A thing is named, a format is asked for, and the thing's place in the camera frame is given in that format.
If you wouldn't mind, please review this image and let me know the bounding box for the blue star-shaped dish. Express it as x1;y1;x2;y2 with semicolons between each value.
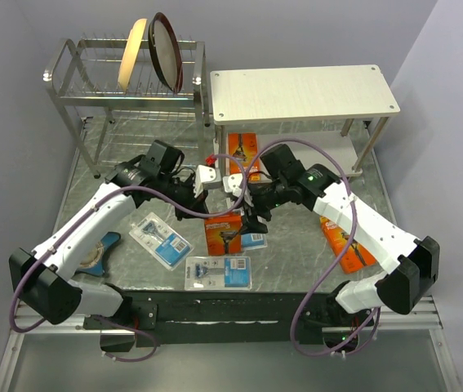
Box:
76;232;122;277

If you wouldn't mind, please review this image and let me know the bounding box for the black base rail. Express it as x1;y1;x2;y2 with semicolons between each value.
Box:
82;285;375;354

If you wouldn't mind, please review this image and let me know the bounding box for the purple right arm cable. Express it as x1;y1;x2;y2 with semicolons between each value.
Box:
243;137;381;357

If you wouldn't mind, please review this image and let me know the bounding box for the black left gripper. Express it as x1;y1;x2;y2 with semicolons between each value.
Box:
157;173;210;221

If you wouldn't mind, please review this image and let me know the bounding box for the blue razor blister pack left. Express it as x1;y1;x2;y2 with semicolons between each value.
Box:
129;212;194;271

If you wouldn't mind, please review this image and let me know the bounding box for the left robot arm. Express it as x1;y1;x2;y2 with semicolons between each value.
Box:
9;140;207;328

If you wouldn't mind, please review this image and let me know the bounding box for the blue razor blister pack front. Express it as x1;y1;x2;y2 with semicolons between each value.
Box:
185;256;252;292

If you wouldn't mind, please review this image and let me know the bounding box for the orange razor box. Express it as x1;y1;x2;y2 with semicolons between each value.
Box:
319;216;378;274
204;212;242;256
227;132;260;180

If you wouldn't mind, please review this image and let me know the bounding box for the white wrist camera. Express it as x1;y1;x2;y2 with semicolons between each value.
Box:
193;165;222;197
222;173;253;206

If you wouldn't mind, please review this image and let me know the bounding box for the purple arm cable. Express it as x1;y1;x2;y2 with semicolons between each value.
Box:
243;137;381;357
10;153;244;363

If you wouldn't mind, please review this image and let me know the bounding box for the blue razor blister pack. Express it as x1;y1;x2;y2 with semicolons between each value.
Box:
129;212;194;271
185;256;252;292
241;234;267;251

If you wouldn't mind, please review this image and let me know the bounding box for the blue razor blister pack centre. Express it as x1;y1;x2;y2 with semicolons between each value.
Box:
241;234;267;251

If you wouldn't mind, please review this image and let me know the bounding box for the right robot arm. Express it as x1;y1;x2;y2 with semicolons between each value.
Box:
245;138;440;325

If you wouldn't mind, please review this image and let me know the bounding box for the dark brown plate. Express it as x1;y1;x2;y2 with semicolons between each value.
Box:
148;12;183;94

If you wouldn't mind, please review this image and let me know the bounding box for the cream plate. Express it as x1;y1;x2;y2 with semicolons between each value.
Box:
118;18;147;92

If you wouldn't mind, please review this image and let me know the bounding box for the white two-tier shelf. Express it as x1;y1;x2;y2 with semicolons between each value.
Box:
210;65;400;176

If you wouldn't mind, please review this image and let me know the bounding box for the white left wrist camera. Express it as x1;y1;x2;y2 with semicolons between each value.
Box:
193;165;222;197

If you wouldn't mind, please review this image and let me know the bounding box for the steel dish rack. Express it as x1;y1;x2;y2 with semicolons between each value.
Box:
42;36;213;178

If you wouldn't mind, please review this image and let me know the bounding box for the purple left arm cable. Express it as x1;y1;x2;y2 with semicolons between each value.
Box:
10;153;244;363

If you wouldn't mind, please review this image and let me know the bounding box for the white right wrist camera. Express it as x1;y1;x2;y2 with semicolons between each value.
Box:
222;173;253;206

